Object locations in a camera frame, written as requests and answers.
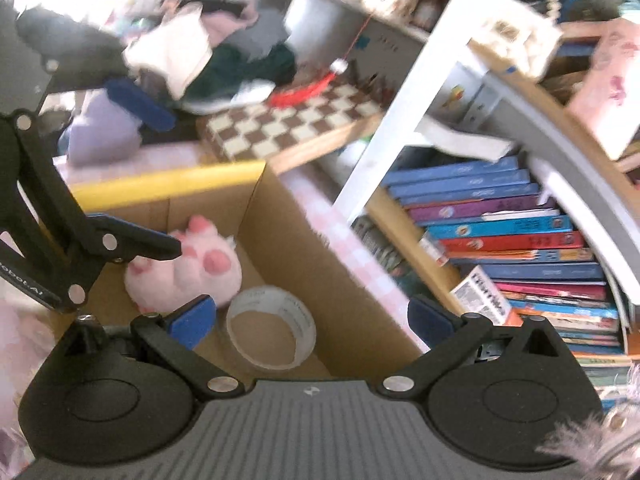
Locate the white printed box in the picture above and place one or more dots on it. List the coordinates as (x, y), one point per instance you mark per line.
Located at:
(465, 95)

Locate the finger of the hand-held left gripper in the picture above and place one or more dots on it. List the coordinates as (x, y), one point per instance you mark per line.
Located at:
(114, 221)
(142, 105)

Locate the clear tape roll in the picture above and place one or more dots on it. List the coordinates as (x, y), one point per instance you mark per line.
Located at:
(272, 296)

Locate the pink garment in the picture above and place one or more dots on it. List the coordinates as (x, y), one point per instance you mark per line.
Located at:
(225, 22)

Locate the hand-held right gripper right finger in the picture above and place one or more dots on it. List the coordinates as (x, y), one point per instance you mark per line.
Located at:
(430, 319)

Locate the small red white carton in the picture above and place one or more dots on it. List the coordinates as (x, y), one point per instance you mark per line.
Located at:
(434, 250)

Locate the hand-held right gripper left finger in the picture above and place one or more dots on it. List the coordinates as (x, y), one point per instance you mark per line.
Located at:
(192, 321)

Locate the brown cardboard box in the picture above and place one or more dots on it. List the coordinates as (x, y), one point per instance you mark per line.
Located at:
(285, 245)

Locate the grey garment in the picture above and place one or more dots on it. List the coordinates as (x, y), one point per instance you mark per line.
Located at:
(265, 27)

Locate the white garment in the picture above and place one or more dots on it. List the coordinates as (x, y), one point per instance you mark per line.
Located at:
(250, 94)

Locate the dark green garment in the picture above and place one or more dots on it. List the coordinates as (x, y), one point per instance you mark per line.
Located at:
(240, 67)

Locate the orange white carton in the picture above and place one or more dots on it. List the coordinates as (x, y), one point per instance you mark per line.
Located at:
(482, 297)

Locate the white wooden bookshelf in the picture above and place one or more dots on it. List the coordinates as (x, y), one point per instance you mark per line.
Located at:
(400, 110)

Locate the lavender cloth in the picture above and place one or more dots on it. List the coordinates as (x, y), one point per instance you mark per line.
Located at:
(100, 130)

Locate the brown white chessboard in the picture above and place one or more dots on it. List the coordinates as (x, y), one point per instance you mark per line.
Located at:
(280, 125)

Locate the red tassel ornament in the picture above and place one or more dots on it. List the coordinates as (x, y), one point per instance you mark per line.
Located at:
(300, 94)

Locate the row of colourful books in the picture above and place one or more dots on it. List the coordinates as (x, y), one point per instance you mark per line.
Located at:
(500, 230)

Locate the fluffy lavender fabric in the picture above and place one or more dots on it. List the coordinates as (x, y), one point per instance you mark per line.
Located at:
(590, 440)

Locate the stack of dark magazines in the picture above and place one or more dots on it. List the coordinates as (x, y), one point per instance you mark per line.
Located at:
(385, 255)

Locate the thick open white book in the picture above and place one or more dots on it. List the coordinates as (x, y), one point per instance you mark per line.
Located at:
(465, 140)

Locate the pink plush paw toy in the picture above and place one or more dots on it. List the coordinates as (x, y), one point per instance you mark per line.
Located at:
(210, 266)

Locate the pink floral box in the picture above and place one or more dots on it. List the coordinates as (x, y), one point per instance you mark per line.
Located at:
(605, 90)

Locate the cream garment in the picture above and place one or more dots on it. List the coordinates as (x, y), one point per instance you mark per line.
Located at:
(172, 50)

